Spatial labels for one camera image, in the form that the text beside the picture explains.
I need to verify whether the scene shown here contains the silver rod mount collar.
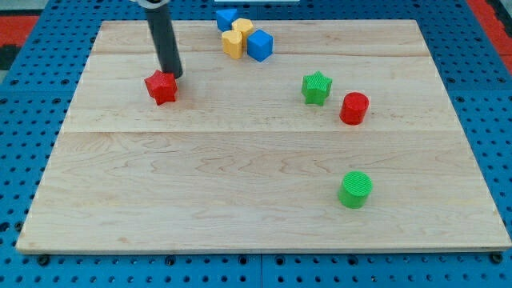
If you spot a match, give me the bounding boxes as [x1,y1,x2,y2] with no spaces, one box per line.
[131,0,170,9]

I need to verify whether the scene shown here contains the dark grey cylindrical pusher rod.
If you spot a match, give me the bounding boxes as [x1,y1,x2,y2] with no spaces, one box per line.
[145,4,183,78]

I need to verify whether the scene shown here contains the red star block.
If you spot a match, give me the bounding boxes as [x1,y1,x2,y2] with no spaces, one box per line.
[144,70,178,106]

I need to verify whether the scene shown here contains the green star block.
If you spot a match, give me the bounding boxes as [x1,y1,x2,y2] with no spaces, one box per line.
[301,71,333,106]

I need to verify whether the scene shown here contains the blue triangle block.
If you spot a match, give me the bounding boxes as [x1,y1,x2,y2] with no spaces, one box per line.
[215,8,238,32]

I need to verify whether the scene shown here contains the yellow heart block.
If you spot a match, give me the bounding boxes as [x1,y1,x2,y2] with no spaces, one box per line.
[221,30,243,59]

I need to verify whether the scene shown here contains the yellow hexagon block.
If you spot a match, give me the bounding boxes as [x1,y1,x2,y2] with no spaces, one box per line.
[231,18,254,41]

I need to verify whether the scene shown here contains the blue cube block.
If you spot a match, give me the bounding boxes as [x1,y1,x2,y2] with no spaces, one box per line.
[247,30,274,62]

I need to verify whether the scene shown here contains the light wooden board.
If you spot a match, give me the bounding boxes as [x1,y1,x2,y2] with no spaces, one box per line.
[16,20,511,255]

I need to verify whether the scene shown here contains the red cylinder block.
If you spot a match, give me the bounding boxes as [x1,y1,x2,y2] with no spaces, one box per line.
[339,92,370,126]

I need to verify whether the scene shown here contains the green cylinder block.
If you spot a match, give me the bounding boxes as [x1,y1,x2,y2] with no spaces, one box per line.
[338,170,373,209]

